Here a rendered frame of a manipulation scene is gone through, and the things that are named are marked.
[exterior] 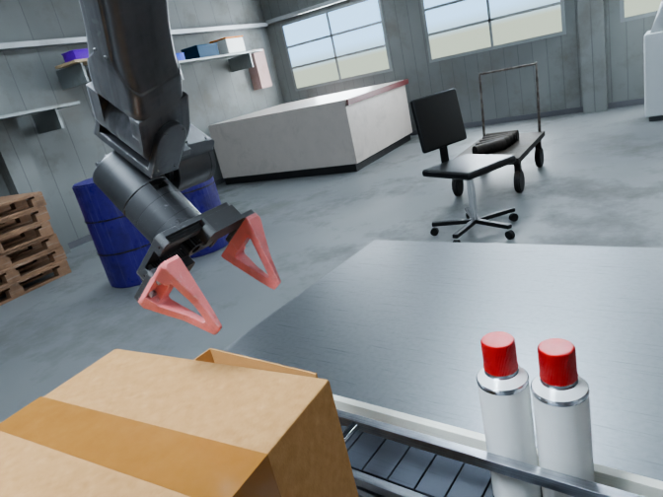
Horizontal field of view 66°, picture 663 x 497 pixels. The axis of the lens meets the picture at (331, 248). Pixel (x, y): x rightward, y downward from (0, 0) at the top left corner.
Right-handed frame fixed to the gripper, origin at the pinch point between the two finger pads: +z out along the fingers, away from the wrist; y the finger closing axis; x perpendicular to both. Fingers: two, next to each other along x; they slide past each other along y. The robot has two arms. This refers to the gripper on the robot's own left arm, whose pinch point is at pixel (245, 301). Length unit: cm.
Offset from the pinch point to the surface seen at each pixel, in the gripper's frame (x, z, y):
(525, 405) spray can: -8.6, 27.1, 9.7
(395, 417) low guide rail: 12.5, 23.0, 16.4
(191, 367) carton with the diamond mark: 7.5, 0.9, -4.6
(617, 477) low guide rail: -8.0, 39.8, 13.2
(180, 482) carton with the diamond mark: -0.9, 8.1, -17.0
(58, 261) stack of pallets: 432, -225, 240
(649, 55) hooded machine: -9, 49, 671
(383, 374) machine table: 27, 21, 36
